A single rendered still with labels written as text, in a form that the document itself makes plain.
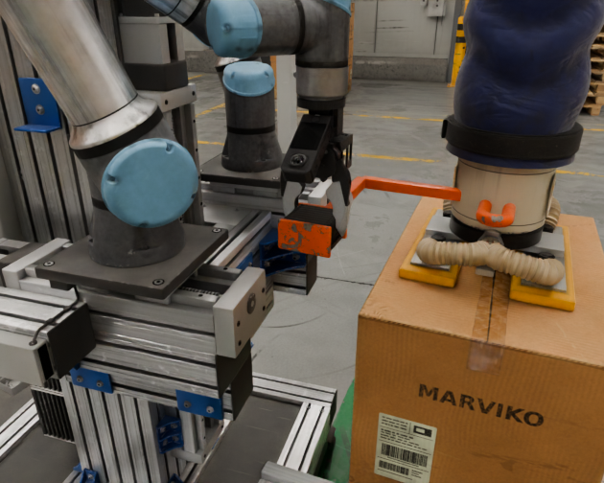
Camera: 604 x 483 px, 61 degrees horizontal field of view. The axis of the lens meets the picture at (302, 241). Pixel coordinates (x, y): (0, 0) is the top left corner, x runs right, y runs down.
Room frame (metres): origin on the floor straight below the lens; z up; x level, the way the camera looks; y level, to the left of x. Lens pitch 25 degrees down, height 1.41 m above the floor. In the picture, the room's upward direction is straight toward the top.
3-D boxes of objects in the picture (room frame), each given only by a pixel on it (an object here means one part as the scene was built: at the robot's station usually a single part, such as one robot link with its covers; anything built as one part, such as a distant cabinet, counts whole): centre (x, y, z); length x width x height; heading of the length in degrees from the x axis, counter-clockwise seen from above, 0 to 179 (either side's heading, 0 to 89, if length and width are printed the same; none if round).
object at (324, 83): (0.77, -0.03, 1.30); 0.08 x 0.08 x 0.05
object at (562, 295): (0.89, -0.46, 0.97); 0.34 x 0.10 x 0.05; 157
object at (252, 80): (1.25, 0.12, 1.20); 0.13 x 0.12 x 0.14; 9
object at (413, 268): (0.96, -0.29, 0.97); 0.34 x 0.10 x 0.05; 157
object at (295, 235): (0.75, -0.02, 1.08); 0.09 x 0.08 x 0.05; 67
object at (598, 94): (7.61, -3.64, 0.65); 1.29 x 1.10 x 1.31; 163
